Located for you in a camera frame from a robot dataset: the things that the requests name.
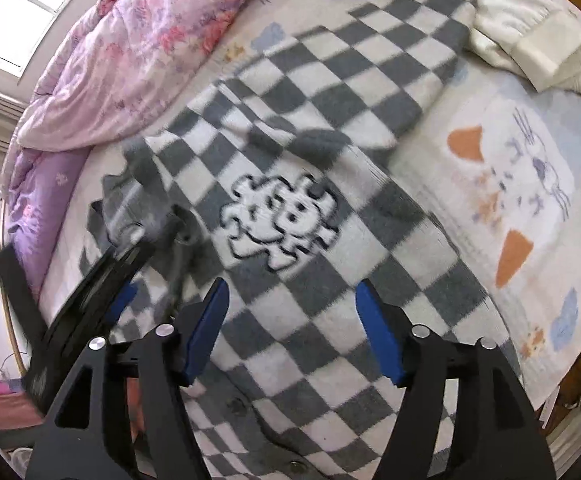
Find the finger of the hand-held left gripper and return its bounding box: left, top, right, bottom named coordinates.
left=45, top=212, right=184, bottom=346
left=63, top=281, right=140, bottom=348

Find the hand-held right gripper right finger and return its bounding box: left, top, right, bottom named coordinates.
left=355, top=279, right=556, bottom=480

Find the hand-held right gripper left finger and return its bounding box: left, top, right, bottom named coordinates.
left=25, top=277, right=230, bottom=480

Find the grey white checkered cardigan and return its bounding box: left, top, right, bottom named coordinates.
left=79, top=0, right=524, bottom=480

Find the pink floral quilt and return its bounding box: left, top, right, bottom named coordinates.
left=3, top=0, right=296, bottom=303

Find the cartoon printed bed sheet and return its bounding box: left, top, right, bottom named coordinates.
left=38, top=0, right=581, bottom=411

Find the window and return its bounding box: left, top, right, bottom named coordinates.
left=0, top=0, right=121, bottom=80

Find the cream white garment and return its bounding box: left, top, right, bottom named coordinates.
left=463, top=0, right=581, bottom=107

